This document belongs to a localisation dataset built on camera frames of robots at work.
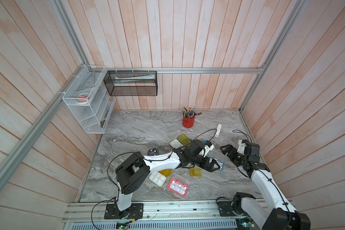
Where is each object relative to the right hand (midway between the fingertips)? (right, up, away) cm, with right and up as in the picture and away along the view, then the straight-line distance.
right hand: (224, 149), depth 86 cm
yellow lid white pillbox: (-40, -16, -2) cm, 43 cm away
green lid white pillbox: (-25, +4, +15) cm, 29 cm away
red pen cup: (-20, +17, +18) cm, 32 cm away
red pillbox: (-29, -21, -6) cm, 36 cm away
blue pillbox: (-1, -9, +4) cm, 10 cm away
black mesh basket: (-62, +46, +19) cm, 80 cm away
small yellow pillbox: (-18, -14, +1) cm, 23 cm away
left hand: (-10, -8, -9) cm, 16 cm away
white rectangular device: (+2, +11, +18) cm, 21 cm away
